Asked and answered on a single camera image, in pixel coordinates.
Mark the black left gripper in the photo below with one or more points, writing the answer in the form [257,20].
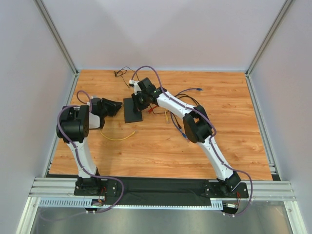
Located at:
[107,107]

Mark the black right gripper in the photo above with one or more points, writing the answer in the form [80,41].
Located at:
[136,102]

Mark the black TP-Link network switch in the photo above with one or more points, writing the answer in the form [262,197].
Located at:
[130,115]

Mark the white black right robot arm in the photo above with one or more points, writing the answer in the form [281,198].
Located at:
[197,126]

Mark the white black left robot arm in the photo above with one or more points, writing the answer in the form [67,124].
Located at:
[73,125]

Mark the black cloth strip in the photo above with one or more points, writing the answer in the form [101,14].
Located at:
[153,189]

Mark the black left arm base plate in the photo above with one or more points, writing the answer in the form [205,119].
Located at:
[96,186]

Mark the aluminium left frame post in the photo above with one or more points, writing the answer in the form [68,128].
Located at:
[55,34]

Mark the aluminium frame post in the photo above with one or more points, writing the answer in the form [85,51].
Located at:
[55,34]
[270,34]

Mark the grey slotted cable duct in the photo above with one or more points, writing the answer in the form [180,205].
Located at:
[93,203]

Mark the aluminium front frame rail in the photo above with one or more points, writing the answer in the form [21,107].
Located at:
[256,190]

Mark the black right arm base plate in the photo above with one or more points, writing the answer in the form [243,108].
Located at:
[215,189]

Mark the aluminium right frame post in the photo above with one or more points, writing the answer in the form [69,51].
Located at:
[270,34]

